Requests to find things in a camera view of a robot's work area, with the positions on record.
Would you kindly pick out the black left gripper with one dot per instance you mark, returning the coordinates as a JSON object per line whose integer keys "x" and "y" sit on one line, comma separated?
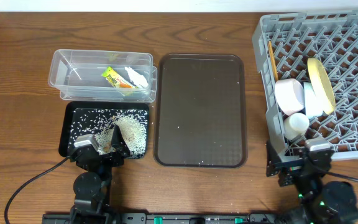
{"x": 101, "y": 156}

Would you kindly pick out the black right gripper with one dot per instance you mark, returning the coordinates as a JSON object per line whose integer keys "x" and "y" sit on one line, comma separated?
{"x": 286, "y": 165}

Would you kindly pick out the white paper cup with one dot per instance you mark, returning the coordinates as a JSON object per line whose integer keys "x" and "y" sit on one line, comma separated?
{"x": 295, "y": 125}

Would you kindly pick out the white bowl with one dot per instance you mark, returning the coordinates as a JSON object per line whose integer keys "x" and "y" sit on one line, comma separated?
{"x": 289, "y": 94}

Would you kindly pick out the light blue bowl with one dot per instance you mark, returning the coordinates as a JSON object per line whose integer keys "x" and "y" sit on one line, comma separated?
{"x": 312, "y": 106}

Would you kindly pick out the green snack wrapper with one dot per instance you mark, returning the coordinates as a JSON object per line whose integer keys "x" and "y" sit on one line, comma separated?
{"x": 115, "y": 79}

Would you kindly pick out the white napkin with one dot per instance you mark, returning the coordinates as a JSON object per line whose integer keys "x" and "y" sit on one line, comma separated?
{"x": 137, "y": 79}

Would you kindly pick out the yellow plate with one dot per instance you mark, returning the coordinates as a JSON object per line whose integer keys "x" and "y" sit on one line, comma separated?
{"x": 321, "y": 85}

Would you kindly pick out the wooden chopstick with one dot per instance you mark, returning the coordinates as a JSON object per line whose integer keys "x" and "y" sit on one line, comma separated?
{"x": 272, "y": 59}

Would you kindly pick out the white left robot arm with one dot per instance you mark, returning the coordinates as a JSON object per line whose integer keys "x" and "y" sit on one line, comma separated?
{"x": 91, "y": 188}

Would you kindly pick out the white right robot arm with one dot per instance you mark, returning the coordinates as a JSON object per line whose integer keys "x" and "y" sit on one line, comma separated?
{"x": 325, "y": 197}

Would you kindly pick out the rice food waste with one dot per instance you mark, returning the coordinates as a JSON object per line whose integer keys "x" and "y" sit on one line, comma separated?
{"x": 132, "y": 123}

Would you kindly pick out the black waste tray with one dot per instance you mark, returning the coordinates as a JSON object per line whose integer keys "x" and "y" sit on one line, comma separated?
{"x": 63, "y": 145}

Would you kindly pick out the grey dishwasher rack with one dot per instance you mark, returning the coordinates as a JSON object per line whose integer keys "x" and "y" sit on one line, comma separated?
{"x": 331, "y": 37}

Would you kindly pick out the dark brown serving tray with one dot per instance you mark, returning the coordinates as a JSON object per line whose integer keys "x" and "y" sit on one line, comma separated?
{"x": 201, "y": 111}

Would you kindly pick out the clear plastic bin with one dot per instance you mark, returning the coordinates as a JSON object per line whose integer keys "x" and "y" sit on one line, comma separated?
{"x": 77, "y": 74}

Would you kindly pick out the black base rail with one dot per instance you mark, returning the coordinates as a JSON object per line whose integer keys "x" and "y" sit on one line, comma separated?
{"x": 142, "y": 218}

